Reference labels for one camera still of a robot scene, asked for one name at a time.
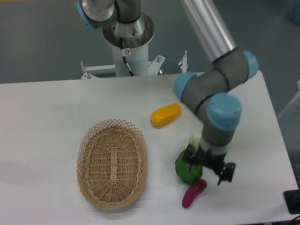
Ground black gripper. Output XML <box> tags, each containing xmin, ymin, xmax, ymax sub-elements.
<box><xmin>183</xmin><ymin>144</ymin><xmax>236</xmax><ymax>186</ymax></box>

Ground purple sweet potato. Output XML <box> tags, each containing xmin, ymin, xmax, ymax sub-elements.
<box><xmin>181</xmin><ymin>179</ymin><xmax>207</xmax><ymax>209</ymax></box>

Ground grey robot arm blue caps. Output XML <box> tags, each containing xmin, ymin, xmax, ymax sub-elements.
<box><xmin>75</xmin><ymin>0</ymin><xmax>259</xmax><ymax>184</ymax></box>

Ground green bok choy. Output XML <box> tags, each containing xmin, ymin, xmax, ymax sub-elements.
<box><xmin>175</xmin><ymin>133</ymin><xmax>203</xmax><ymax>184</ymax></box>

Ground yellow mango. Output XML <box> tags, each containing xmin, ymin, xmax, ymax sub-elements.
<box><xmin>150</xmin><ymin>103</ymin><xmax>181</xmax><ymax>128</ymax></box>

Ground black device at table edge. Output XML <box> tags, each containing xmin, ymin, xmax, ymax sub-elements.
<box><xmin>283</xmin><ymin>189</ymin><xmax>300</xmax><ymax>215</ymax></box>

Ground woven wicker basket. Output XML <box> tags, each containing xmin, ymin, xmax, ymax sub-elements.
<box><xmin>76</xmin><ymin>119</ymin><xmax>148</xmax><ymax>210</ymax></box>

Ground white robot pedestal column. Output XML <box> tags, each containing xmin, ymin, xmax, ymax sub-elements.
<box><xmin>111</xmin><ymin>44</ymin><xmax>148</xmax><ymax>77</ymax></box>

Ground black cable on pedestal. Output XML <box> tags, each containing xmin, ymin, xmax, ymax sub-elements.
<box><xmin>119</xmin><ymin>37</ymin><xmax>135</xmax><ymax>77</ymax></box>

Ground white metal base frame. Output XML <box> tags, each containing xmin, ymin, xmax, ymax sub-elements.
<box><xmin>80</xmin><ymin>50</ymin><xmax>189</xmax><ymax>79</ymax></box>

